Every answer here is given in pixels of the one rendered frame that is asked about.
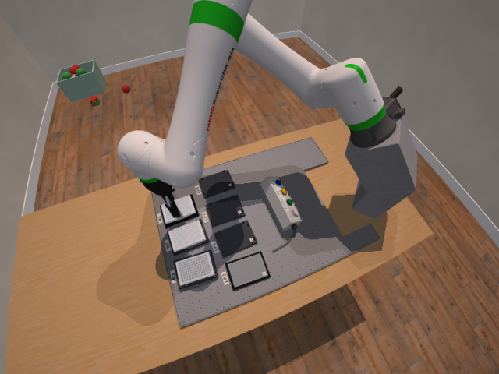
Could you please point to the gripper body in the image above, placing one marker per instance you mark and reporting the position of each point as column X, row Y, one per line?
column 164, row 192

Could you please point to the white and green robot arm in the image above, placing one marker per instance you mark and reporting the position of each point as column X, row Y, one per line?
column 214, row 34

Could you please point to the grey operator panel with coloured buttons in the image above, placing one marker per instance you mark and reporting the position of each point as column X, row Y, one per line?
column 281, row 205

